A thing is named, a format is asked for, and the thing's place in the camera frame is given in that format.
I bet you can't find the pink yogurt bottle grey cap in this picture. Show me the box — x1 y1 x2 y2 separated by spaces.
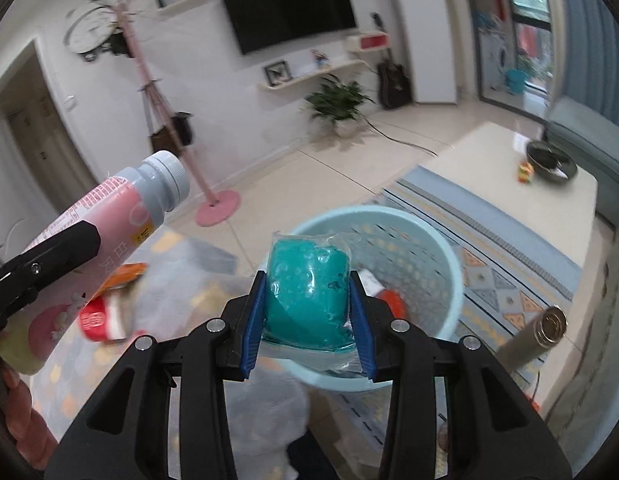
0 151 190 375

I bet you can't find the orange plastic bag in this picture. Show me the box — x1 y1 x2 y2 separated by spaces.
375 289 409 320

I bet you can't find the teal clay packet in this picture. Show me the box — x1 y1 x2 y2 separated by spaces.
262 232 360 373

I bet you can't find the person's left hand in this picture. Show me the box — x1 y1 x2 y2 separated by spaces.
0 360 58 471

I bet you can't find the red paper cup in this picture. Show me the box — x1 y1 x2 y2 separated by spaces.
78 289 134 344

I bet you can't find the orange snack wrapper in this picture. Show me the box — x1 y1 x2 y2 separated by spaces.
95 262 148 297

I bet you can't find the metal thermos flask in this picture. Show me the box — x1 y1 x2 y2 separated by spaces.
496 306 567 374

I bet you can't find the blue patterned rug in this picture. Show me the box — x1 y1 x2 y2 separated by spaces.
339 164 584 461

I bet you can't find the light blue waste basket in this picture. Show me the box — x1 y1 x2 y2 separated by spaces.
261 205 463 392

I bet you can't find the brown hanging handbag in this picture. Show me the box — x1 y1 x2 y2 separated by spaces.
144 82 183 157

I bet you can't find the pink coat rack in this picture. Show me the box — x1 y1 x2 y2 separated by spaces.
116 0 241 228

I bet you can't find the black hanging small bag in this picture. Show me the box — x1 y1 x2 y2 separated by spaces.
172 112 194 146

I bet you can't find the white coffee table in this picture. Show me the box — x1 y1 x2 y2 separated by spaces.
425 122 597 266

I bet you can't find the small colourful toy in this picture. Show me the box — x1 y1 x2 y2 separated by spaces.
517 162 534 184

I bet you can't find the dark bowl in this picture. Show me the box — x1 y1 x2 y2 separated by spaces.
525 141 577 184

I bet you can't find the grey blue sofa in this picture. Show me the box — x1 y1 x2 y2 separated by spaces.
544 96 619 228

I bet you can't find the blue bucket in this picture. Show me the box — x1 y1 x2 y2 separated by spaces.
505 70 529 96

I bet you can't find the potted green plant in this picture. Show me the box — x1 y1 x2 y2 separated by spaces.
305 74 375 139

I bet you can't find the black guitar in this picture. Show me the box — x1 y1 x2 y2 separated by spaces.
377 49 413 110

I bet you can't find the blue window curtain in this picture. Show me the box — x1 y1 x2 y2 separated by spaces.
563 0 619 126

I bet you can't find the red white shelf box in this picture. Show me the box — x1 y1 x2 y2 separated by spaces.
345 32 391 53

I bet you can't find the white tall cabinet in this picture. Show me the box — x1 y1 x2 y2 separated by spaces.
397 0 457 104

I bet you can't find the panda wall clock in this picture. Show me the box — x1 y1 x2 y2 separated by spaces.
63 0 118 62

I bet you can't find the black power cable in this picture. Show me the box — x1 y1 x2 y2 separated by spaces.
358 112 452 160

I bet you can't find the butterfly picture frame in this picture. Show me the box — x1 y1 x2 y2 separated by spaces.
264 60 293 87

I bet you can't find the white wall shelf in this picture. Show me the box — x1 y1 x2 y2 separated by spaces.
258 58 370 92

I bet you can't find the wall mounted black television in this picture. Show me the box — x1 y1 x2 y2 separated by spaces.
223 0 357 54

